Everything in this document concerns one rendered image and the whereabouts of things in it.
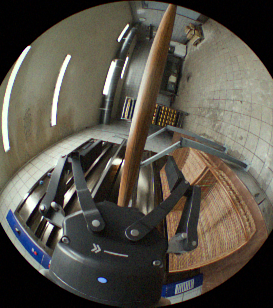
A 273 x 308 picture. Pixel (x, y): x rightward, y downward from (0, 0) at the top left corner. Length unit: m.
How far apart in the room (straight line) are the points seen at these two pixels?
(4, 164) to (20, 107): 0.67
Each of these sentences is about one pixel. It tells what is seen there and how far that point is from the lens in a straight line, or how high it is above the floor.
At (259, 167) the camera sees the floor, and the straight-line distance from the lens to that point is 1.24.
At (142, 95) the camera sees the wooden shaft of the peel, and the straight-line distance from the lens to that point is 0.15.
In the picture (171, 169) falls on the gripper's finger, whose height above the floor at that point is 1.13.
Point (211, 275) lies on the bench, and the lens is 0.88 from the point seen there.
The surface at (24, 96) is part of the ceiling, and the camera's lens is 1.50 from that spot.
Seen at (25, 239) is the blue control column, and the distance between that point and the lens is 0.95.
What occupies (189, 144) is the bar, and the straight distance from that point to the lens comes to 0.62.
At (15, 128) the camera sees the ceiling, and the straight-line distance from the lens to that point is 1.47.
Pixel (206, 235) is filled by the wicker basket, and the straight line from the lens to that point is 0.84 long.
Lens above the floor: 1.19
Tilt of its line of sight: 1 degrees down
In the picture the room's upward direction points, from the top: 77 degrees counter-clockwise
